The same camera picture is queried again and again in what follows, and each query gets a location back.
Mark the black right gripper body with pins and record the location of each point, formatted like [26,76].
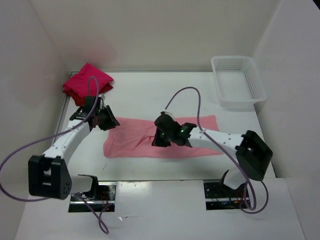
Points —
[163,139]

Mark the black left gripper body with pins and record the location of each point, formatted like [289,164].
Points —
[106,119]

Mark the light pink t shirt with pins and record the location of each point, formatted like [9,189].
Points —
[133,139]

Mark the magenta t shirt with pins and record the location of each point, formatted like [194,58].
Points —
[87,82]

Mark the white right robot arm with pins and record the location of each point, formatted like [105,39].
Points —
[250,154]

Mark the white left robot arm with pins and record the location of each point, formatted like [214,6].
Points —
[48,174]

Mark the white plastic basket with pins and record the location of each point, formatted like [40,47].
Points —
[238,81]

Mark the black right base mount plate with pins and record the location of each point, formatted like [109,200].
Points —
[220,197]

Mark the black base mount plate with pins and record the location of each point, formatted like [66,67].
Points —
[220,197]
[103,199]

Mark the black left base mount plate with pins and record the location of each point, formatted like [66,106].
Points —
[103,199]

